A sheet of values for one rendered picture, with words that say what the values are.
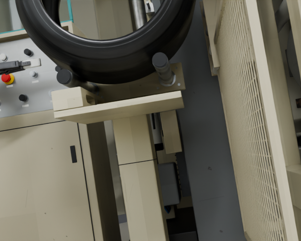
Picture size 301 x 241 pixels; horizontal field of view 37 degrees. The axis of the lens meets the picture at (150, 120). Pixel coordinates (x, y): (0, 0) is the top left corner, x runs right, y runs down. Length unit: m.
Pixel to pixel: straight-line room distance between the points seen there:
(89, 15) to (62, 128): 2.99
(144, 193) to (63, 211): 0.48
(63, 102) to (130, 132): 0.40
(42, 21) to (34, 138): 0.78
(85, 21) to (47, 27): 3.49
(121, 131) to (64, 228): 0.57
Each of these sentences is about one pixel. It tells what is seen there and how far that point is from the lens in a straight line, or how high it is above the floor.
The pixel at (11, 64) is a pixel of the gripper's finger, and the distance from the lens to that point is 1.82.
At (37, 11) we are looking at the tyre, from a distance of 1.38.
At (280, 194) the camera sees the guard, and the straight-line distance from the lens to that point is 0.78.
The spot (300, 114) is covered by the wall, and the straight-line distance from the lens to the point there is 5.73.
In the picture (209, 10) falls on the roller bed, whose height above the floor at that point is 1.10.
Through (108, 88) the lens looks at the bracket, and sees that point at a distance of 1.65.
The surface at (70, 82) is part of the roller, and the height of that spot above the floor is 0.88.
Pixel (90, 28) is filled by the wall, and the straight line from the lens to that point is 4.83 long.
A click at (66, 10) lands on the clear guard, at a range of 2.11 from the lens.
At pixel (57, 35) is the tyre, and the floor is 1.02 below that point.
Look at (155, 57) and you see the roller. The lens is 1.29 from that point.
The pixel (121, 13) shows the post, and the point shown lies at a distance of 1.72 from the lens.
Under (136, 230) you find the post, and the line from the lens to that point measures 1.67.
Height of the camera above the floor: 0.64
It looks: 4 degrees up
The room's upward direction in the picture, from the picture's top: 9 degrees counter-clockwise
